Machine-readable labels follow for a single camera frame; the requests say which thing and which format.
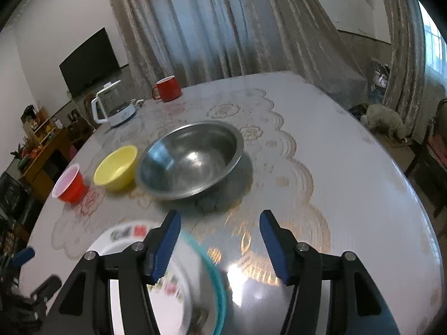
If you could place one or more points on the red mug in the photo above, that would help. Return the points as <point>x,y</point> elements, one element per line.
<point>166,89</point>

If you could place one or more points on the wooden shelf with items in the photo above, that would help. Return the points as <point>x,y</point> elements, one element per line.
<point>38,125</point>

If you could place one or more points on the yellow plastic bowl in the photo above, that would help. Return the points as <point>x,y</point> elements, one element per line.
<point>116,171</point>

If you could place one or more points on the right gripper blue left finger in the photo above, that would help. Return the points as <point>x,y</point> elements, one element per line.
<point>160,242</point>

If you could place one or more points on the white fluffy dog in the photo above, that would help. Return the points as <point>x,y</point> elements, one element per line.
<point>382,118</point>

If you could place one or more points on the armchair with red cushion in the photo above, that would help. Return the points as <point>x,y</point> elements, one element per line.
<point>432,153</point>

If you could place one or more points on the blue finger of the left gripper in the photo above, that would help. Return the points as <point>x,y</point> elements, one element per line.
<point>47,289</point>
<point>23,256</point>

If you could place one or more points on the stainless steel bowl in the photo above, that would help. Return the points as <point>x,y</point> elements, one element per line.
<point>189,160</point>

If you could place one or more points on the white glass electric kettle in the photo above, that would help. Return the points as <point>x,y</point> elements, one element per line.
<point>110,106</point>

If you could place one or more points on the wooden side cabinet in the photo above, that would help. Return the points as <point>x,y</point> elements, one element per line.
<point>52,160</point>

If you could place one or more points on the white floral enamel plate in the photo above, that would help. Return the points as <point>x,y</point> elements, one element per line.
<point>190,298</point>

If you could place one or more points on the white patterned ceramic plate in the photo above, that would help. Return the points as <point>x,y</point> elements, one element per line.
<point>119,237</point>

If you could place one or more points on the beige patterned curtain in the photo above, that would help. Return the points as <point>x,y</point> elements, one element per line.
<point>200,41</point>

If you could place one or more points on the black wall television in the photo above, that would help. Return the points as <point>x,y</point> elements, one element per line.
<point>92,61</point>

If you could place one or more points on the red plastic bowl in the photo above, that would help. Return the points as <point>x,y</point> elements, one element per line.
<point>70,186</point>

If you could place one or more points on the side window curtain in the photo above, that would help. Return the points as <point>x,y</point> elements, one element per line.
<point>405,88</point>

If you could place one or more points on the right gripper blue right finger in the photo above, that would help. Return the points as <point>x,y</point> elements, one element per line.
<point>280,244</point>

